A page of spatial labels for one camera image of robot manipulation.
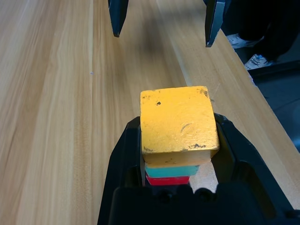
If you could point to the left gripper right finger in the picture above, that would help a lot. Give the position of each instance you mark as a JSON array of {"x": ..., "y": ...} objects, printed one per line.
[{"x": 239, "y": 159}]

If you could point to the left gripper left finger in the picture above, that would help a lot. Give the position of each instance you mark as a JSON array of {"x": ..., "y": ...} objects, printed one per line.
[{"x": 126, "y": 159}]

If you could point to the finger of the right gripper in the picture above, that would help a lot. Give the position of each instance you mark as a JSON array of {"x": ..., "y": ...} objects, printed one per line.
[
  {"x": 118, "y": 16},
  {"x": 213, "y": 21}
]

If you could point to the green wooden block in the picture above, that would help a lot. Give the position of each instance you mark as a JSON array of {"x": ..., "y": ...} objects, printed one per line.
[{"x": 171, "y": 171}]

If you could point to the red wooden block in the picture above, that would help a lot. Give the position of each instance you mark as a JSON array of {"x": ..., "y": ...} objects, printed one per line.
[{"x": 167, "y": 181}]

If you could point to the yellow wooden block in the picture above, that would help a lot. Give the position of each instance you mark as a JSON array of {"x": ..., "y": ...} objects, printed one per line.
[{"x": 178, "y": 122}]

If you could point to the white sneaker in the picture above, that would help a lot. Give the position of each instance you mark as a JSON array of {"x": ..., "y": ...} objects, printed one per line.
[
  {"x": 241, "y": 41},
  {"x": 256, "y": 62}
]

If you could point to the bystander dark trouser legs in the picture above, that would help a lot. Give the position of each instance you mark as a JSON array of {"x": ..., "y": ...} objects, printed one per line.
[{"x": 276, "y": 28}]

